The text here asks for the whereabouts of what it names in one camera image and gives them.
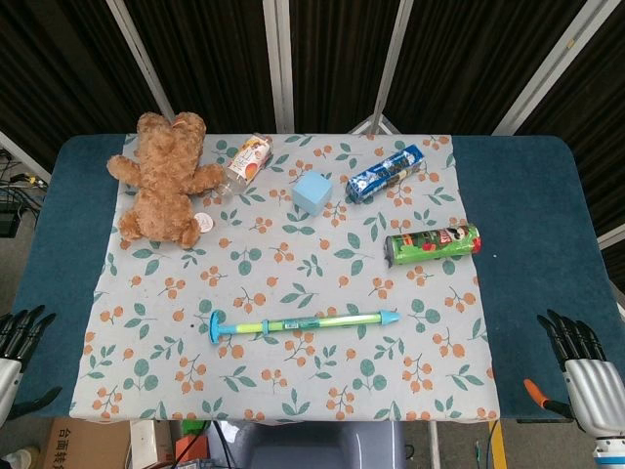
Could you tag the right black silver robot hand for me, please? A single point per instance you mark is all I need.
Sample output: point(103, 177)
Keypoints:
point(591, 391)

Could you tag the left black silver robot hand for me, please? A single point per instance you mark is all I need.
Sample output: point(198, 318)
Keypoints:
point(11, 381)

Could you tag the teal toy wand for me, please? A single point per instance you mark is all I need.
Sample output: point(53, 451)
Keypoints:
point(303, 323)

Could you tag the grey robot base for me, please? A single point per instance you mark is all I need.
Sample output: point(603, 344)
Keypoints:
point(312, 447)

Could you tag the light blue cube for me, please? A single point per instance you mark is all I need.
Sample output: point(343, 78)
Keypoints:
point(311, 193)

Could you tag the brown cardboard box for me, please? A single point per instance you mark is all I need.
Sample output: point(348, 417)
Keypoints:
point(83, 444)

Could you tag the small white box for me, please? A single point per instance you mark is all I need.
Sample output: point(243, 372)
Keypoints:
point(142, 439)

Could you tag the white table leg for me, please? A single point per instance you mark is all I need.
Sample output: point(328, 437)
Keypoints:
point(433, 444)

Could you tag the teal table cover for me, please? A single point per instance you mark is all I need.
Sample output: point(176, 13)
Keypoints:
point(532, 220)

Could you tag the small orange box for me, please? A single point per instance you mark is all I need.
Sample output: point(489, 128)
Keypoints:
point(191, 449)

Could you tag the green chips can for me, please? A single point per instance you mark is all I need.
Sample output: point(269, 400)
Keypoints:
point(429, 244)

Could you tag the brown teddy bear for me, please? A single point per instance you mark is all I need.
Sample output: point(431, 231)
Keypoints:
point(163, 185)

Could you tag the floral tablecloth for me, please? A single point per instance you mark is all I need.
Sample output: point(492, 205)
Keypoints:
point(293, 381)

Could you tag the blue cookie package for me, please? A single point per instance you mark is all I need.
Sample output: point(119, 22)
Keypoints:
point(386, 172)

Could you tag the clear plastic drink bottle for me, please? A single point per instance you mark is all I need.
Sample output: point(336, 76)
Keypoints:
point(246, 163)

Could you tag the grey metal stand foot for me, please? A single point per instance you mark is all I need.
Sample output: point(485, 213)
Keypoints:
point(373, 124)

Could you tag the white partition frame post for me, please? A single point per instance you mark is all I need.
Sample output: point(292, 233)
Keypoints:
point(552, 73)
point(390, 58)
point(141, 58)
point(279, 63)

